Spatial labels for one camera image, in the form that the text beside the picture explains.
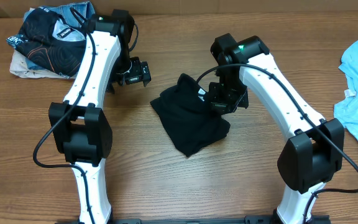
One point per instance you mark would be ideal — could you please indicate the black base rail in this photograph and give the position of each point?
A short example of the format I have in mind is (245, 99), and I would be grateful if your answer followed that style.
(194, 221)

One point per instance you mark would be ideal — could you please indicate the beige folded cloth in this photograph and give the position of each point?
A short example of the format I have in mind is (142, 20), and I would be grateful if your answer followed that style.
(19, 68)

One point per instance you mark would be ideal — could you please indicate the black patterned folded shirt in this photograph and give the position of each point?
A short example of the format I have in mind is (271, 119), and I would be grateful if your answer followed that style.
(47, 40)

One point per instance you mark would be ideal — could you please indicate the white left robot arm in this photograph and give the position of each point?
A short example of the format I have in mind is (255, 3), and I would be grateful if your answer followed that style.
(80, 128)

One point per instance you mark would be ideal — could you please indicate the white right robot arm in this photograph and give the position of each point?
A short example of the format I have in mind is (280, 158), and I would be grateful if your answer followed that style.
(313, 145)

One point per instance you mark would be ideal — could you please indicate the black t-shirt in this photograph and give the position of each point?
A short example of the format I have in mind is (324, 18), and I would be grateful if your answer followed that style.
(187, 118)

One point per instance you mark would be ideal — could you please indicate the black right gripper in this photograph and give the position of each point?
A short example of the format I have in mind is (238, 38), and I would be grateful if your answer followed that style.
(224, 107)

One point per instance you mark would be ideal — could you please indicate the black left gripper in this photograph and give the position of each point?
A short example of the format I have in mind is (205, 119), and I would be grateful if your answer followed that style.
(141, 71)

